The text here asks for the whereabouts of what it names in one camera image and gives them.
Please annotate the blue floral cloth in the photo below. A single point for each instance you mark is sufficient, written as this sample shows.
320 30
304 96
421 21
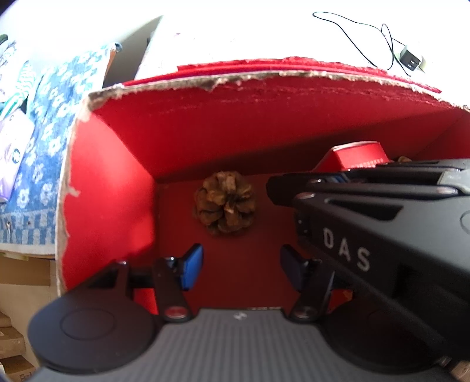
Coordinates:
47 147

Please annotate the white purple package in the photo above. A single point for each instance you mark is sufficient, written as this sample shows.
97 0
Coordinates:
14 154

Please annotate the brown cardboard box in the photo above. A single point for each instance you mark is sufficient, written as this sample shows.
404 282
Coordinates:
22 270
14 349

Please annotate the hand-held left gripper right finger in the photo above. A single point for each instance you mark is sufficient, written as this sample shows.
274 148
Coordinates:
293 269

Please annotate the brown pine cone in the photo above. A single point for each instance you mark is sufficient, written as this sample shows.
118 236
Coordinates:
224 202

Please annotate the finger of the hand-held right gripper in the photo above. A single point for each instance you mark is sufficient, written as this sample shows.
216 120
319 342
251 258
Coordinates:
440 166
367 189

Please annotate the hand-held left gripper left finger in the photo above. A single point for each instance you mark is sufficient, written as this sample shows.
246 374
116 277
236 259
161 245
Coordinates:
192 265

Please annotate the black charger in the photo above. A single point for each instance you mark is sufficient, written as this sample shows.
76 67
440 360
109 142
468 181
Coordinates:
411 58

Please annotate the pile of clothes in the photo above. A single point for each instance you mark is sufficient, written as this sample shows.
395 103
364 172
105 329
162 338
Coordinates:
22 84

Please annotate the small red packet box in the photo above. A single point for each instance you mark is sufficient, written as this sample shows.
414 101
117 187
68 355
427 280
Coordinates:
360 154

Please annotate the large red cardboard box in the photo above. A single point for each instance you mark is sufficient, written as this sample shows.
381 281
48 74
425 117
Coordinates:
121 191

